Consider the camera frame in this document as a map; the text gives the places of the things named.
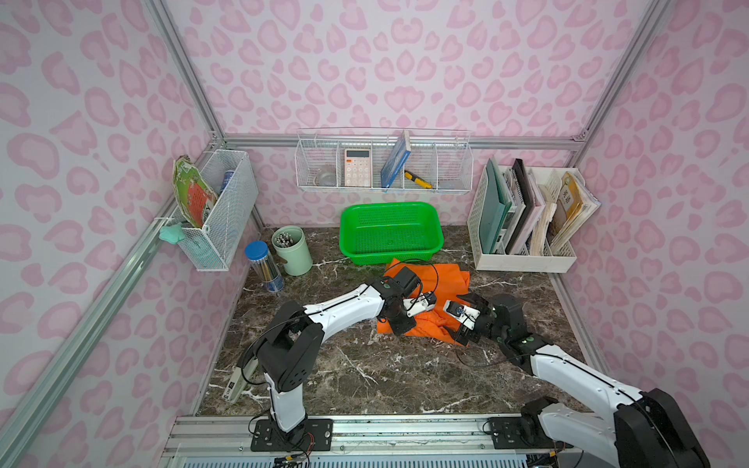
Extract yellow utility knife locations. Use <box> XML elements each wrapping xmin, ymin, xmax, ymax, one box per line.
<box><xmin>404</xmin><ymin>170</ymin><xmax>433</xmax><ymax>189</ymax></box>

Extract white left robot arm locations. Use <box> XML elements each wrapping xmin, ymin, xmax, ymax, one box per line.
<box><xmin>237</xmin><ymin>267</ymin><xmax>437</xmax><ymax>443</ymax></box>

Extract teal folder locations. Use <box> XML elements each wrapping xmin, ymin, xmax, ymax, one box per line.
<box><xmin>479</xmin><ymin>159</ymin><xmax>512</xmax><ymax>255</ymax></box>

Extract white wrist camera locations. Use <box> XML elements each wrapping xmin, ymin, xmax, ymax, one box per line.
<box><xmin>444</xmin><ymin>300</ymin><xmax>481</xmax><ymax>330</ymax></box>
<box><xmin>403</xmin><ymin>292</ymin><xmax>437</xmax><ymax>318</ymax></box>

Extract glass jar on shelf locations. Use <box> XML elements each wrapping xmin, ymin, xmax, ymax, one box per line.
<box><xmin>314</xmin><ymin>166</ymin><xmax>337</xmax><ymax>187</ymax></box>

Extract black notebook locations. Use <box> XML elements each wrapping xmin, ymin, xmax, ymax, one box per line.
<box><xmin>505</xmin><ymin>159</ymin><xmax>536</xmax><ymax>255</ymax></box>

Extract white file organizer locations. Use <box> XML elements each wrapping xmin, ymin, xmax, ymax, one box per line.
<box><xmin>467</xmin><ymin>170</ymin><xmax>577</xmax><ymax>274</ymax></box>

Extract green red snack packet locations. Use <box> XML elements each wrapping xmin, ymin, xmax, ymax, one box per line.
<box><xmin>172</xmin><ymin>155</ymin><xmax>218</xmax><ymax>228</ymax></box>

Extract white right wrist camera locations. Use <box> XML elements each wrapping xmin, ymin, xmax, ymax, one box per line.
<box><xmin>444</xmin><ymin>300</ymin><xmax>481</xmax><ymax>330</ymax></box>

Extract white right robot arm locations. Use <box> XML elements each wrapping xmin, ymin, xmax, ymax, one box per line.
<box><xmin>445</xmin><ymin>292</ymin><xmax>710</xmax><ymax>467</ymax></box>

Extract white wire wall shelf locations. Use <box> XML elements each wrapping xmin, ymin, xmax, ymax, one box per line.
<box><xmin>295</xmin><ymin>127</ymin><xmax>473</xmax><ymax>193</ymax></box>

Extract orange shorts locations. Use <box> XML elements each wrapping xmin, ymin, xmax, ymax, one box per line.
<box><xmin>385</xmin><ymin>259</ymin><xmax>471</xmax><ymax>344</ymax></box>

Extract pink calculator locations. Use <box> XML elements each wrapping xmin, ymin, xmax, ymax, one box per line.
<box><xmin>343</xmin><ymin>148</ymin><xmax>372</xmax><ymax>188</ymax></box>

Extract white mesh side basket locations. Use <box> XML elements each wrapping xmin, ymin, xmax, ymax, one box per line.
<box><xmin>177</xmin><ymin>149</ymin><xmax>259</xmax><ymax>272</ymax></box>

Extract blue book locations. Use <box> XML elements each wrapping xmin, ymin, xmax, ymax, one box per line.
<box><xmin>380</xmin><ymin>130</ymin><xmax>412</xmax><ymax>189</ymax></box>

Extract clear tube blue label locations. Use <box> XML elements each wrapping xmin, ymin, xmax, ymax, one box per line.
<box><xmin>244</xmin><ymin>241</ymin><xmax>284</xmax><ymax>293</ymax></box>

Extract green plastic basket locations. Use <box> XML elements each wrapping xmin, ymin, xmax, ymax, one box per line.
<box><xmin>339</xmin><ymin>202</ymin><xmax>444</xmax><ymax>265</ymax></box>

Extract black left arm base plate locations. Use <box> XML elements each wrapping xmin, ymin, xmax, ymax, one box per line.
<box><xmin>251</xmin><ymin>418</ymin><xmax>334</xmax><ymax>452</ymax></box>

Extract mint green wall hook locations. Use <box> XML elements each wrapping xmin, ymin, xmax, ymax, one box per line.
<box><xmin>159</xmin><ymin>223</ymin><xmax>186</xmax><ymax>245</ymax></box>

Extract mint green pen cup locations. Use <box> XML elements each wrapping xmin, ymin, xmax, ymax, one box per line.
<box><xmin>271</xmin><ymin>225</ymin><xmax>313</xmax><ymax>276</ymax></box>

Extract yellow brown booklet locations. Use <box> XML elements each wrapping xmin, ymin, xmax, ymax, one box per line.
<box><xmin>550</xmin><ymin>172</ymin><xmax>585</xmax><ymax>236</ymax></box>

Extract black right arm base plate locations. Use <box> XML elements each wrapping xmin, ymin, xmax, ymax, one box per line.
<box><xmin>482</xmin><ymin>415</ymin><xmax>569</xmax><ymax>452</ymax></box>

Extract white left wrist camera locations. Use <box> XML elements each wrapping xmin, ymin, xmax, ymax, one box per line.
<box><xmin>403</xmin><ymin>292</ymin><xmax>437</xmax><ymax>318</ymax></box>

